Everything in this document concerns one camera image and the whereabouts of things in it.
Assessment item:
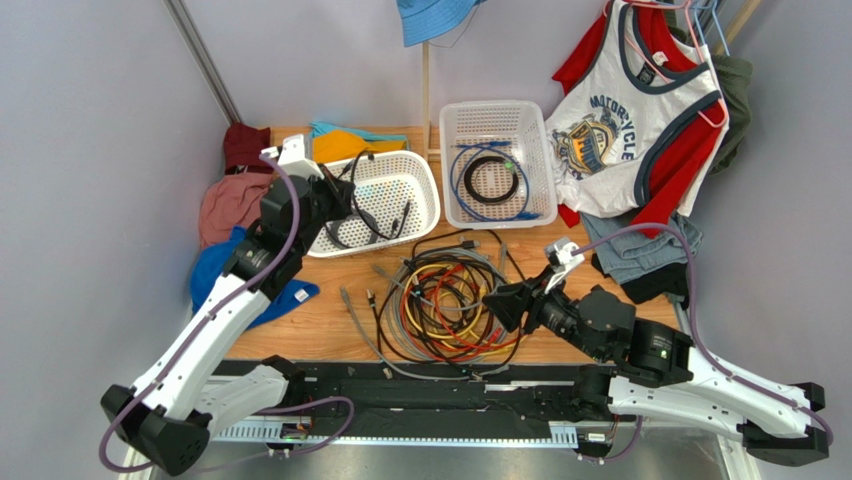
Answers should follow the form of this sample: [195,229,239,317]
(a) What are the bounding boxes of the blue ethernet cable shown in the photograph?
[449,139,544,223]
[449,138,545,223]

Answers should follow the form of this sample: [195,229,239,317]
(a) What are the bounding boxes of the thin black cable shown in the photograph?
[365,229,534,366]

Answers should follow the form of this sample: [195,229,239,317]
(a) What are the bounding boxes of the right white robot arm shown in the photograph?
[483,282,829,467]

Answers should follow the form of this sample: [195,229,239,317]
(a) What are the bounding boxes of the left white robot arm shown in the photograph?
[99,162,356,476]

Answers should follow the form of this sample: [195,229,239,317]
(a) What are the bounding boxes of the orange cloth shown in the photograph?
[312,130,408,164]

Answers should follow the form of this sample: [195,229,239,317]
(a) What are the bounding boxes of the white oval perforated basket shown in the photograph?
[308,150,441,259]

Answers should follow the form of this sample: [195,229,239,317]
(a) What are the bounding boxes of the teal cloth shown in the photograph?
[309,122,408,145]

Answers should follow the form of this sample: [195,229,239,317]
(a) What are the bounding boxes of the pink cloth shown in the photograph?
[198,172,273,248]

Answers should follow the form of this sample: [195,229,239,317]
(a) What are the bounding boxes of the denim jeans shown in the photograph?
[580,213,704,285]

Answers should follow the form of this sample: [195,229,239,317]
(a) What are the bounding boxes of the dark red cloth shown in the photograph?
[223,122,273,175]

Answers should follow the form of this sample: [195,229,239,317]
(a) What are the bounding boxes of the black garment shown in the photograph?
[592,254,689,304]

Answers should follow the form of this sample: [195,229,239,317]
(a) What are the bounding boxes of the blue cloth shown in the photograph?
[189,226,320,330]

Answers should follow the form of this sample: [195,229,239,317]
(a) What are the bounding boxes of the white rectangular perforated basket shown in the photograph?
[439,100,557,229]

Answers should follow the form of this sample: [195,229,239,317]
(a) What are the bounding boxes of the blue bucket hat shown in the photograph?
[395,0,482,48]

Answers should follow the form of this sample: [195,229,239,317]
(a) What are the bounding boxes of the white motorcycle tank top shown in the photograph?
[544,0,730,220]

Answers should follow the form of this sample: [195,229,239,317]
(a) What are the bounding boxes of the red shirt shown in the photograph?
[552,5,730,239]

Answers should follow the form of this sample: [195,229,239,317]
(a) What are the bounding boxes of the olive green garment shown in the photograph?
[654,25,753,175]

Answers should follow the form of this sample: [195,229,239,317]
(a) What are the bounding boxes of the pink clothes hanger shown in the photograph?
[587,1,727,144]

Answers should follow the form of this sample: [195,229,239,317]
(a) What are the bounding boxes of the grey coiled cable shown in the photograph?
[326,216,381,250]

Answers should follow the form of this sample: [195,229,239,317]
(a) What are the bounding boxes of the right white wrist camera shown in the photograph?
[544,237,585,293]

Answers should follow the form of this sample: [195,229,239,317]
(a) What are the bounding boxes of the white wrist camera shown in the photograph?
[259,134,323,178]
[544,237,585,293]

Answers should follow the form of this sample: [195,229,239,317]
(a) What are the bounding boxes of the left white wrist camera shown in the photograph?
[259,134,323,178]

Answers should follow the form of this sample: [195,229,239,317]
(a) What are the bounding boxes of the red ethernet cable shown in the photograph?
[415,269,520,361]

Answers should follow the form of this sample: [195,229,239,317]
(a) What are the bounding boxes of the yellow ethernet cable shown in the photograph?
[399,262,527,351]

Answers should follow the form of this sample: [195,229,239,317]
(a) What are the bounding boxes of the white slotted cable duct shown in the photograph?
[213,419,580,449]

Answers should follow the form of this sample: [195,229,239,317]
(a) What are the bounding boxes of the black coiled cable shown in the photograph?
[463,154,520,204]

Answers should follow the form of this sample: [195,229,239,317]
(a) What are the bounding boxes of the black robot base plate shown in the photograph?
[219,359,637,442]

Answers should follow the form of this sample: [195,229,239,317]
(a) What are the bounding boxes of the aluminium frame post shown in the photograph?
[163,0,243,124]

